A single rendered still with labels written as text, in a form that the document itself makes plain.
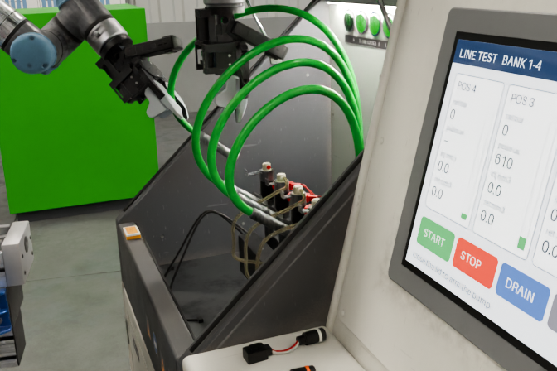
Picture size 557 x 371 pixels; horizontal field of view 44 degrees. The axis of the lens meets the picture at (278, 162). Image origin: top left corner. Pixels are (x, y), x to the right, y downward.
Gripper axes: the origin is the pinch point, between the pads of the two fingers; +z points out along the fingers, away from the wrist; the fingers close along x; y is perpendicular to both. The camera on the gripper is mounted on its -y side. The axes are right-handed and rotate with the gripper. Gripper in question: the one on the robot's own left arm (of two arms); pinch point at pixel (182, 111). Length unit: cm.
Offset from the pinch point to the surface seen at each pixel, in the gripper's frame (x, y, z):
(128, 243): -2.4, 28.7, 11.4
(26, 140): -237, 160, -131
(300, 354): 37, -1, 48
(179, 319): 25.0, 15.9, 32.3
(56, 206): -254, 182, -93
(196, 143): 18.5, -3.6, 11.4
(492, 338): 56, -26, 57
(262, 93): -27.7, -9.3, 2.1
